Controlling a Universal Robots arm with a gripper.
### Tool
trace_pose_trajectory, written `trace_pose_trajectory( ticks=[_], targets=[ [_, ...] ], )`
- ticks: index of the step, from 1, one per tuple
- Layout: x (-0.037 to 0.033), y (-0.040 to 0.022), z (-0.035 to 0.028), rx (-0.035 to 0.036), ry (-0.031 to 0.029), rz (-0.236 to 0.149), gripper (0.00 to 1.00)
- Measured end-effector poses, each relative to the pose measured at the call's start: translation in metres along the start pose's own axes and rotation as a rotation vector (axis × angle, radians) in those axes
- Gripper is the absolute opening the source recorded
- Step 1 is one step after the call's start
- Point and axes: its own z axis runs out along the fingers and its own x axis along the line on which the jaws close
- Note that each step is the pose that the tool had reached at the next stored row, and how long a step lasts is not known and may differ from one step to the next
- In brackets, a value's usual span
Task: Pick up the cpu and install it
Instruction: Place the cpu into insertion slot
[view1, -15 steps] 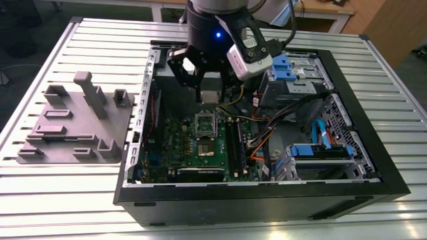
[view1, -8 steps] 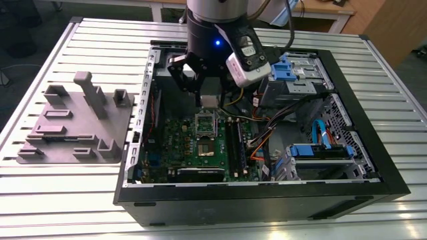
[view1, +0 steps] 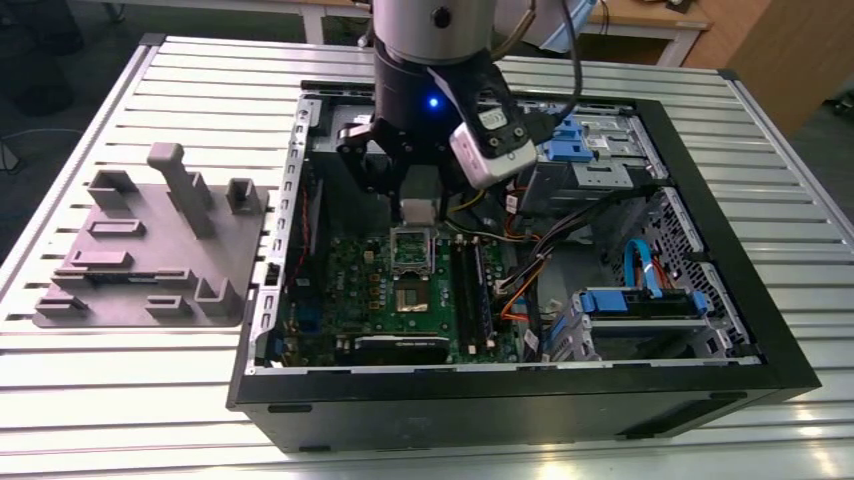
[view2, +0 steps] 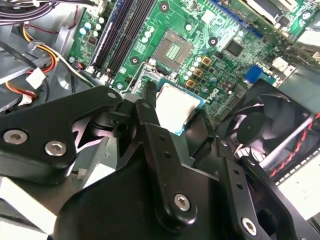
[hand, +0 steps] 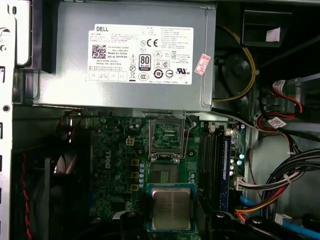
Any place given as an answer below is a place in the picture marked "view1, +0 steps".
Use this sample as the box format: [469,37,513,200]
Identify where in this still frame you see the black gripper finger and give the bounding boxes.
[335,118,410,222]
[432,148,479,222]

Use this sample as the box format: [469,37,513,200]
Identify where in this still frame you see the silver CPU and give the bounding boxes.
[402,198,436,225]

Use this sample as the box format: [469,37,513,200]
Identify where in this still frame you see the grey power supply unit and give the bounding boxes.
[307,103,443,236]

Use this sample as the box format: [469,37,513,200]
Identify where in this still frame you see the metal socket cover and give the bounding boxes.
[388,223,440,280]

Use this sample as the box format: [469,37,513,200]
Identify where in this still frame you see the blue plastic drive latch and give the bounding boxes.
[535,115,597,164]

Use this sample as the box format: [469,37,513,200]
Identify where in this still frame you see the metal drive cage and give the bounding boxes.
[518,102,671,217]

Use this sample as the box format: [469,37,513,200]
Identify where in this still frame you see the black RAM slot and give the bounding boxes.
[463,236,485,351]
[447,236,469,353]
[455,236,477,353]

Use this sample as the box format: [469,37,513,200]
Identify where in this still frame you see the green motherboard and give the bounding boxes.
[283,232,523,366]

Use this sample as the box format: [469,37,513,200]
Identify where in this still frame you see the blue board connector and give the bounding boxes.
[295,305,323,335]

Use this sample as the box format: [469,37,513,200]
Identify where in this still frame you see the black graphics card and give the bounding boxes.
[331,332,452,367]

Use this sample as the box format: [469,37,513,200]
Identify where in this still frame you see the hard disk in blue carrier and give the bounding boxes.
[577,287,710,322]

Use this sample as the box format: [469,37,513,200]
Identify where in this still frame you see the wooden desk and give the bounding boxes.
[299,0,714,69]

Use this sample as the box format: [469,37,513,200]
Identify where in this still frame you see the grey parts rack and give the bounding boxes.
[31,142,280,330]

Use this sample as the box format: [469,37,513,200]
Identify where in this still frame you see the metal disk cage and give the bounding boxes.
[570,287,763,364]

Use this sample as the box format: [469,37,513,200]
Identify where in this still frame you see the black PC case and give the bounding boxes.
[224,79,823,455]

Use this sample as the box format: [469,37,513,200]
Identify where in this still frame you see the wooden cabinet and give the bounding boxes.
[686,0,854,137]

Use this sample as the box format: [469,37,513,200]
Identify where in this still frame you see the yellow wire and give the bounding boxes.
[439,187,490,216]

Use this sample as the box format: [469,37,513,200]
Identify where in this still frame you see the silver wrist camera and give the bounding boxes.
[447,105,539,190]

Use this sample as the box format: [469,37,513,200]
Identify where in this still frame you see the white grey wire bundle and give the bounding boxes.
[436,212,535,242]

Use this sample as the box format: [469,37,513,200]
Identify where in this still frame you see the orange red wire bundle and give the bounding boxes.
[498,272,543,322]
[501,217,539,244]

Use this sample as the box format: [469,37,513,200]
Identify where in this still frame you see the black cable bundle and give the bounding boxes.
[497,183,663,297]

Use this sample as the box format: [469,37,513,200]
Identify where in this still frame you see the black camera cable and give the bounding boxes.
[491,0,585,132]

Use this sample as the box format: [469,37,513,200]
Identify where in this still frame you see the blue flat wire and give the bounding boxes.
[539,299,575,362]
[622,238,670,302]

